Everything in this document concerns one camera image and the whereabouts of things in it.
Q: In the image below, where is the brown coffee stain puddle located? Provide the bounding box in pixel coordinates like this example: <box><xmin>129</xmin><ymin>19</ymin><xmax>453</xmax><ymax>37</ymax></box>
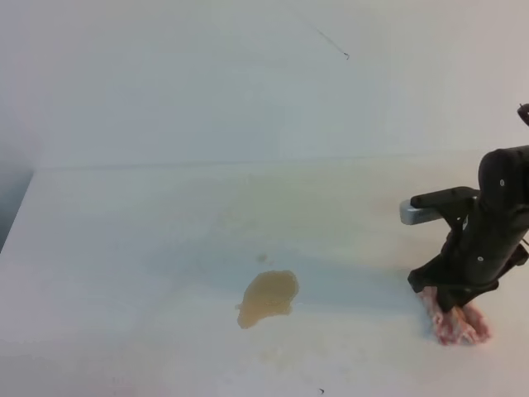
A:
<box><xmin>237</xmin><ymin>270</ymin><xmax>299</xmax><ymax>329</ymax></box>

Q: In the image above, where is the pink and white striped rag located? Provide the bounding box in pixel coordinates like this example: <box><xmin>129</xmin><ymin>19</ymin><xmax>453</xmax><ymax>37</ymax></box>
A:
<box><xmin>417</xmin><ymin>287</ymin><xmax>492</xmax><ymax>346</ymax></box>

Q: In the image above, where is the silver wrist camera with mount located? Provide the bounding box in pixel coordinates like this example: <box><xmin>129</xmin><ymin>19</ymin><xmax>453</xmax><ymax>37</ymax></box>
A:
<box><xmin>399</xmin><ymin>186</ymin><xmax>479</xmax><ymax>227</ymax></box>

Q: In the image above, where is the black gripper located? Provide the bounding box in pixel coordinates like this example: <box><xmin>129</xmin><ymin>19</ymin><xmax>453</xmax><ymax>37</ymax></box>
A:
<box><xmin>408</xmin><ymin>196</ymin><xmax>528</xmax><ymax>312</ymax></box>

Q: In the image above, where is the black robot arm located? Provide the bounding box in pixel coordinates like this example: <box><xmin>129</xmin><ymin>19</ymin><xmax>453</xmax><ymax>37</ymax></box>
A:
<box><xmin>400</xmin><ymin>146</ymin><xmax>528</xmax><ymax>313</ymax></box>

